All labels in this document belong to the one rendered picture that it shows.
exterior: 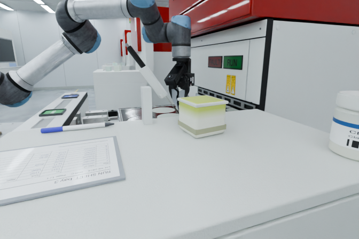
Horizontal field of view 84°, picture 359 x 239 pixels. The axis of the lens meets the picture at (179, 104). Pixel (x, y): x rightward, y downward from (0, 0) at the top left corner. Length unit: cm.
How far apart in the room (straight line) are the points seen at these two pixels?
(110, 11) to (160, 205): 71
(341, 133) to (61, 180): 39
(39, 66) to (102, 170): 84
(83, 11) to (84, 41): 18
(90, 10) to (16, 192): 71
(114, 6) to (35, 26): 823
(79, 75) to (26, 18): 245
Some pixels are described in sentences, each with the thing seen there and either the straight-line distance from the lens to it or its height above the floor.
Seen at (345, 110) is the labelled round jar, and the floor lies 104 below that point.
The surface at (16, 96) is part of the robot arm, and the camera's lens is 113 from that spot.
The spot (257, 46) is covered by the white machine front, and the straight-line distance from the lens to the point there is 65.
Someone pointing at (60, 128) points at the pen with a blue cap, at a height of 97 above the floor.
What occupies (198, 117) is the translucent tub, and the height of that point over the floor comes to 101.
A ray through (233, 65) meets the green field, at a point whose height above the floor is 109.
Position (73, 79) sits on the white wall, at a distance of 874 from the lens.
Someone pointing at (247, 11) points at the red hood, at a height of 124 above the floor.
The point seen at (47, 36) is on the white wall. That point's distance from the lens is 888.
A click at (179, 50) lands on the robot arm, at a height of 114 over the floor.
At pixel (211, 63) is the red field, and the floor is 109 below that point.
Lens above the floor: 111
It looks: 13 degrees down
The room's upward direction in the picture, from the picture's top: straight up
